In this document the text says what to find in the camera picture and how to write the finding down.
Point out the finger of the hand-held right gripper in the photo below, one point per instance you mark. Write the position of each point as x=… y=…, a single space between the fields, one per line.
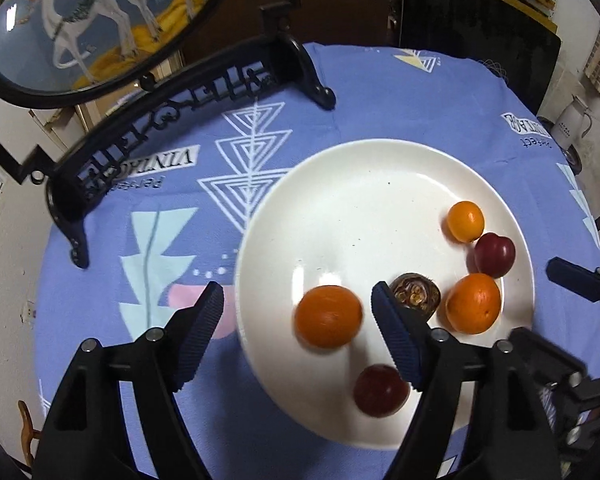
x=545 y=355
x=572 y=276

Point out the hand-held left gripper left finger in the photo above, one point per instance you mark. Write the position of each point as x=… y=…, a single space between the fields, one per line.
x=200 y=335

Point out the dark red plum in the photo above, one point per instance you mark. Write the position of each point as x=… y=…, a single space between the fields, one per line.
x=380 y=390
x=495 y=255

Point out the dark brown dried fruit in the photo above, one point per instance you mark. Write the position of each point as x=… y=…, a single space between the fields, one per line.
x=417 y=294

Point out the black panel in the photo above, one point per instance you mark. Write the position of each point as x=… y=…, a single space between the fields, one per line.
x=480 y=35

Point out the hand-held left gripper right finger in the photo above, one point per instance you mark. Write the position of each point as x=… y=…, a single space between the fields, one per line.
x=397 y=340

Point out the large orange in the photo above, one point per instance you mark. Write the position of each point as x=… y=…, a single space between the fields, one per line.
x=327 y=322

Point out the round framed deer picture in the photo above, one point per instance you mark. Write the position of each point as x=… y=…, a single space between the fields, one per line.
x=105 y=25

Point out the white round plate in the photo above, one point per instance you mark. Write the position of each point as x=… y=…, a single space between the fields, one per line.
x=360 y=200

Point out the black carved wooden stand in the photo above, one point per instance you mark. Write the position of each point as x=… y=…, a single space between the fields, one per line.
x=180 y=105

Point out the blue printed tablecloth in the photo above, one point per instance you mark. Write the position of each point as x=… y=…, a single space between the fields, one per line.
x=330 y=125

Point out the brown wooden chair back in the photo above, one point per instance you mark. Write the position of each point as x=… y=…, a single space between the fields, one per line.
x=340 y=5

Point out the small orange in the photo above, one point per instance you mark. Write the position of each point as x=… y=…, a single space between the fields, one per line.
x=465 y=220

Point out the white pitcher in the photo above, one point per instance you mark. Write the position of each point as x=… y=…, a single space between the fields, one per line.
x=570 y=120

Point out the orange wooden curved piece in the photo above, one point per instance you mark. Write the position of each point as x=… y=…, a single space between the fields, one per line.
x=27 y=427

